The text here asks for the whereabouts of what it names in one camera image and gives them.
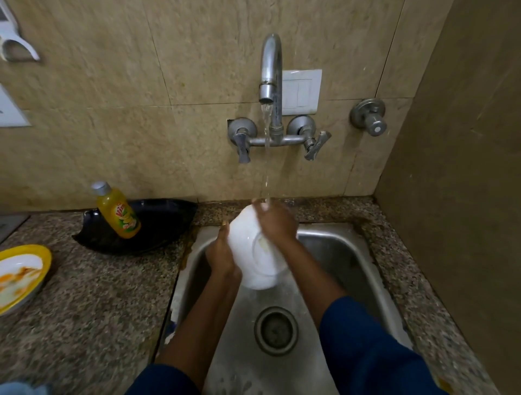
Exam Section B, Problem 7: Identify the person's right forearm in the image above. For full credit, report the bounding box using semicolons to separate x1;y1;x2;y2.
281;240;448;395

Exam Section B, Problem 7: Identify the steel sink drain strainer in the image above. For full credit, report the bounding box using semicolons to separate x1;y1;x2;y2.
253;306;299;357

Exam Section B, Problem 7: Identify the steel wall faucet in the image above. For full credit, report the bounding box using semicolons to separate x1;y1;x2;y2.
227;34;332;164

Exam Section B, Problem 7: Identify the blue plastic bowl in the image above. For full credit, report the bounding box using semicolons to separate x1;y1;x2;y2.
0;381;49;395

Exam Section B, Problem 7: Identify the white hanging peeler grater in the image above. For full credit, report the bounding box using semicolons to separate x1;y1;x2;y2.
0;0;41;62

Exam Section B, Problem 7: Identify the steel wall valve knob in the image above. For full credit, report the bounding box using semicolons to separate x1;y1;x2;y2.
350;98;387;137

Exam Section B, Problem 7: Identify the person's right hand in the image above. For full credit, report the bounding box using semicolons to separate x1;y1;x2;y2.
251;198;300;251

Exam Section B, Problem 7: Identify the stainless steel sink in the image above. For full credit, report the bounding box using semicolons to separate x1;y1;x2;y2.
156;221;414;395

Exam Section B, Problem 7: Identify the white power socket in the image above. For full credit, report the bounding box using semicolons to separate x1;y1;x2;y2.
0;83;31;128

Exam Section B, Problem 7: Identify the yellow rimmed plate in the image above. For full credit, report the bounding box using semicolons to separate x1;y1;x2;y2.
0;244;53;317

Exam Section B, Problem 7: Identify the yellow dish soap bottle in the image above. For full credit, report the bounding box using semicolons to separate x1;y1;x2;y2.
91;181;142;240

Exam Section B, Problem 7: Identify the white scalloped bowl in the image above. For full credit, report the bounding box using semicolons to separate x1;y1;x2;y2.
227;204;290;290

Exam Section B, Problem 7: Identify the person's left forearm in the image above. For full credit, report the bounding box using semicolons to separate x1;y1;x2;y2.
124;268;243;395

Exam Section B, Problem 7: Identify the white switch plate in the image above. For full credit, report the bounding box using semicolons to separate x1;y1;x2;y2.
281;69;323;116

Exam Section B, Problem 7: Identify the person's left hand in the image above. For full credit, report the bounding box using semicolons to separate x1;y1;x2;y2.
205;221;243;282

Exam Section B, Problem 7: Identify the black leaf-shaped tray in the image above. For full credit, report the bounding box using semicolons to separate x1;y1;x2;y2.
72;198;199;256

